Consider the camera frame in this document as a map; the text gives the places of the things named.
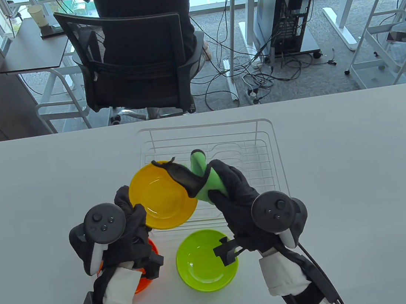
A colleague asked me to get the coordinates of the bundle of black floor cables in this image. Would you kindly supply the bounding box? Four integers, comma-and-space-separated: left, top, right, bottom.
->
187, 12, 342, 113

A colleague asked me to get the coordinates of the green hand towel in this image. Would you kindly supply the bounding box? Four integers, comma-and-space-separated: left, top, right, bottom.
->
150, 146, 230, 208

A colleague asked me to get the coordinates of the orange bowl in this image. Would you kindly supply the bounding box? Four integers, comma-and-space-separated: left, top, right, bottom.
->
94, 238, 164, 299

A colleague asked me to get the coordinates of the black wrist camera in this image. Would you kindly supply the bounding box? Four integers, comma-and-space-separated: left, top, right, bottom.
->
141, 253, 167, 281
212, 235, 246, 268

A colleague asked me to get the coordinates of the dark flat coaster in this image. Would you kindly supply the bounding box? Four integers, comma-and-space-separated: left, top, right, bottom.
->
39, 23, 65, 39

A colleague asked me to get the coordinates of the brown side table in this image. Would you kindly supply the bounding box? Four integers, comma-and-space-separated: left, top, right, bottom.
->
0, 12, 93, 140

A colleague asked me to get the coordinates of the person's right hand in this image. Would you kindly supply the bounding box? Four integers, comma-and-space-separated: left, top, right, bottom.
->
204, 153, 284, 260

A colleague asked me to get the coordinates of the white wire dish rack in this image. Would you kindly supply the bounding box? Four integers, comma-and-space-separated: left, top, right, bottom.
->
126, 111, 295, 243

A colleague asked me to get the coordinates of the white power strip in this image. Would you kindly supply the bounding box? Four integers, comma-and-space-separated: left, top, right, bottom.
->
246, 87, 262, 105

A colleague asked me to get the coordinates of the person's right forearm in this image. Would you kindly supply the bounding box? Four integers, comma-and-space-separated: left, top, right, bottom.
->
257, 239, 349, 304

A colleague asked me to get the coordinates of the paper cup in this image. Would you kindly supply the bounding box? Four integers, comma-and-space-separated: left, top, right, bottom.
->
27, 3, 48, 30

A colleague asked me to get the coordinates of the person's left hand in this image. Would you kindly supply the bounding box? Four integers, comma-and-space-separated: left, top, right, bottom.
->
63, 183, 155, 278

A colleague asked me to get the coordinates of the black round controller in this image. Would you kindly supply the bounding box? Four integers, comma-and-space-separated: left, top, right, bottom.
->
81, 201, 133, 276
249, 187, 312, 254

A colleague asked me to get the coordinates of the black computer tower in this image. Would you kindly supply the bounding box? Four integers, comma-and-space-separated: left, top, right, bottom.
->
249, 0, 326, 60

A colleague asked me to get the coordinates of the black mesh office chair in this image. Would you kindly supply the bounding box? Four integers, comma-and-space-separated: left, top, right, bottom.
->
53, 0, 215, 131

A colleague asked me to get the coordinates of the green bowl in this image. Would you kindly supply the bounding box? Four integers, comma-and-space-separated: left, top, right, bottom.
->
172, 226, 242, 296

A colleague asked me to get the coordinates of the yellow bowl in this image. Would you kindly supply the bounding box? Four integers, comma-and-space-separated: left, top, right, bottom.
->
126, 158, 202, 233

